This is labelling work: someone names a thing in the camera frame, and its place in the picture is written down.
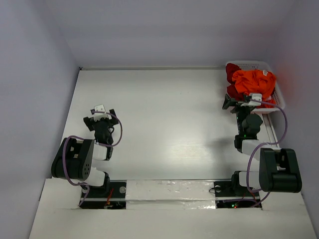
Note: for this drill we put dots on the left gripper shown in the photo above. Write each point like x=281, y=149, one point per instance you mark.
x=90, y=121

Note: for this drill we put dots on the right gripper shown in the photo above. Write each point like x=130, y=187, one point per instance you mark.
x=239, y=105

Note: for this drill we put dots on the orange t shirt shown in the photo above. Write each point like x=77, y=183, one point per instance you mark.
x=258, y=81

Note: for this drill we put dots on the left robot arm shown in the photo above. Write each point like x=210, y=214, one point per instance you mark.
x=73, y=161

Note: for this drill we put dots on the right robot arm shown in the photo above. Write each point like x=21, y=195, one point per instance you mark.
x=278, y=167

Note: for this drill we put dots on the dark red t shirt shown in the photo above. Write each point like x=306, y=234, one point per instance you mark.
x=235, y=89

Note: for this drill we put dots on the white plastic basket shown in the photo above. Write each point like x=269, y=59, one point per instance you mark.
x=261, y=65

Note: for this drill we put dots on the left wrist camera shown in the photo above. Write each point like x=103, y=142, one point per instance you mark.
x=99, y=109

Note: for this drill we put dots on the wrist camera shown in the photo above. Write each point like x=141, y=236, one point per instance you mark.
x=255, y=97
x=99, y=109

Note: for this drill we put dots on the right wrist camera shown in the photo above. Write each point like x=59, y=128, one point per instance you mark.
x=255, y=97

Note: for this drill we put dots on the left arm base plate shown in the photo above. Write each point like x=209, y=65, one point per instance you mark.
x=112, y=197

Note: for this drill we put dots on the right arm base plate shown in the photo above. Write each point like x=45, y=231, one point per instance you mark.
x=227, y=196

